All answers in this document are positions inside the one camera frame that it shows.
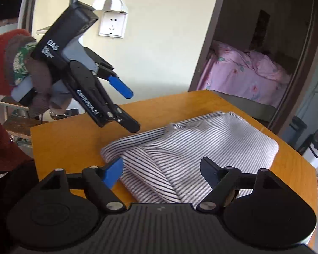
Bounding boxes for wooden rack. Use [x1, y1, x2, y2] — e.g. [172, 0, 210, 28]
[0, 97, 51, 141]

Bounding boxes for person's red sweater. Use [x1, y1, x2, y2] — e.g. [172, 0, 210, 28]
[0, 105, 35, 182]

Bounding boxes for person's left hand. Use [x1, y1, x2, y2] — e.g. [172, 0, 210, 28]
[5, 36, 56, 117]

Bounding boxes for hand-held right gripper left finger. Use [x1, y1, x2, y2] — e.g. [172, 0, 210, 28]
[39, 157, 125, 213]

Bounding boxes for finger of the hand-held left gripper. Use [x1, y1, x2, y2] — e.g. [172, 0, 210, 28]
[99, 104, 141, 134]
[84, 47, 134, 99]

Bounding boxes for striped shirt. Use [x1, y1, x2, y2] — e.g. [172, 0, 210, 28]
[100, 110, 279, 205]

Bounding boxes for pink floral bedding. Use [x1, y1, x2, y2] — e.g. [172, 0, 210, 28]
[195, 40, 292, 107]

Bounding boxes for black metal rack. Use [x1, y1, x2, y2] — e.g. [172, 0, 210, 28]
[288, 115, 318, 160]

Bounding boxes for dark brown door frame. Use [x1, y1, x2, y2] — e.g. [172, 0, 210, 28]
[188, 0, 318, 139]

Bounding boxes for white wall socket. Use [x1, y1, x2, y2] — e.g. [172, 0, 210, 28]
[98, 10, 128, 39]

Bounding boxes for person's left forearm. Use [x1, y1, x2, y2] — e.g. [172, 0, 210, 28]
[0, 29, 37, 98]

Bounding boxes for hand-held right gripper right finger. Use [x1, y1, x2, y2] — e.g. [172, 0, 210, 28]
[196, 157, 284, 214]

